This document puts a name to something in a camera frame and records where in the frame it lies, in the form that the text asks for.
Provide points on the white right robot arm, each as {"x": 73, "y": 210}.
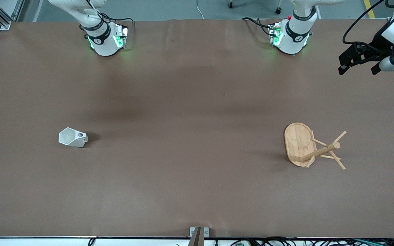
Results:
{"x": 103, "y": 46}

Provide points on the black caster wheel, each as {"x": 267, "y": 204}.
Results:
{"x": 278, "y": 10}
{"x": 231, "y": 4}

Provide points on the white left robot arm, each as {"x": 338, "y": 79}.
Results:
{"x": 292, "y": 42}

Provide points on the white faceted cup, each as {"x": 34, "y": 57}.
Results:
{"x": 68, "y": 137}

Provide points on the wooden cup rack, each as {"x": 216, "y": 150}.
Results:
{"x": 298, "y": 143}

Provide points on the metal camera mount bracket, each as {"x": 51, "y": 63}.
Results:
{"x": 198, "y": 235}

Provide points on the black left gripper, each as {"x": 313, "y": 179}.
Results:
{"x": 377, "y": 43}

